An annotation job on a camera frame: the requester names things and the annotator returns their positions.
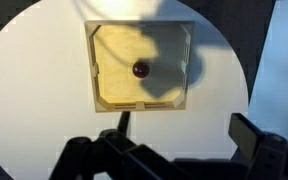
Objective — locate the dark red plum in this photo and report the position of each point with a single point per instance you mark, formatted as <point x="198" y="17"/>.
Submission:
<point x="140" y="69"/>

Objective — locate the square wooden tray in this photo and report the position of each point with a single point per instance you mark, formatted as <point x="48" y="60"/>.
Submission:
<point x="117" y="50"/>

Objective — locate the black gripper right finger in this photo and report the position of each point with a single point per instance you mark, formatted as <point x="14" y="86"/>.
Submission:
<point x="270" y="156"/>

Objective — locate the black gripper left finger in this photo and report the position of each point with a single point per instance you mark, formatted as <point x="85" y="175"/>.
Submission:
<point x="117" y="156"/>

